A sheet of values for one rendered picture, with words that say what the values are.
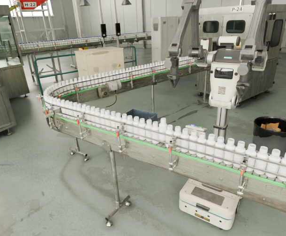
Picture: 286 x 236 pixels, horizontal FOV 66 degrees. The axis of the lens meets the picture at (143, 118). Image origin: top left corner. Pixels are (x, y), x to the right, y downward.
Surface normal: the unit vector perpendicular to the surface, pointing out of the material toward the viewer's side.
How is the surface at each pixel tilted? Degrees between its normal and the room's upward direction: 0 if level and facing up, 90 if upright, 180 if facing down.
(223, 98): 90
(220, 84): 90
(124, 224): 0
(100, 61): 90
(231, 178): 90
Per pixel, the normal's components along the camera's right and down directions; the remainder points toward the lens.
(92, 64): 0.62, 0.29
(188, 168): -0.55, 0.36
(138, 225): -0.04, -0.91
